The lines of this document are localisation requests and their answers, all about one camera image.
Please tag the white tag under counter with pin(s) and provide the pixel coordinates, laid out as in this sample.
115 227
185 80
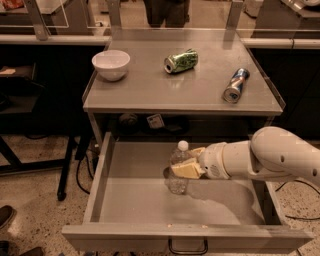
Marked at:
155 121

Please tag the dark round object under counter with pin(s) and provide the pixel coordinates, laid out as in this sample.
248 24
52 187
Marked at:
128 121

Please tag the grey metal counter cabinet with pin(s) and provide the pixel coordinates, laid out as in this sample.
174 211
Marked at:
147 88

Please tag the crushed green soda can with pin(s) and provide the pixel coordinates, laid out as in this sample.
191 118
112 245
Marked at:
181 62

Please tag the orange snack bag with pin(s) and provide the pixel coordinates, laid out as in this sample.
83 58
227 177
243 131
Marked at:
11 4

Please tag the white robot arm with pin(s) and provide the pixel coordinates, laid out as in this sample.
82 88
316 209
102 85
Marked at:
272 154

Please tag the dark shoe upper left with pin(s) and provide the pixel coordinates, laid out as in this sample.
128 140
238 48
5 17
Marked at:
7 213

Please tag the open grey metal drawer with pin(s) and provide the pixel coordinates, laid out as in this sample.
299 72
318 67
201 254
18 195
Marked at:
131 209

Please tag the clear plastic water bottle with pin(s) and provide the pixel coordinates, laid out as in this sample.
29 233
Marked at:
178 185

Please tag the black drawer handle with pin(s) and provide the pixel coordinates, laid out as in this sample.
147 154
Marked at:
179 252

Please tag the black side table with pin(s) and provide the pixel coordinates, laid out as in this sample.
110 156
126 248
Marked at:
33 107

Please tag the white ceramic bowl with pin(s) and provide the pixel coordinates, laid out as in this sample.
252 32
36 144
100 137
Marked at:
112 65

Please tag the blue silver energy drink can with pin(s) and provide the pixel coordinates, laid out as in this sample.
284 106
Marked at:
233 91

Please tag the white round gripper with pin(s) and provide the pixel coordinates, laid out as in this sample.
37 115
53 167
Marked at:
212 162

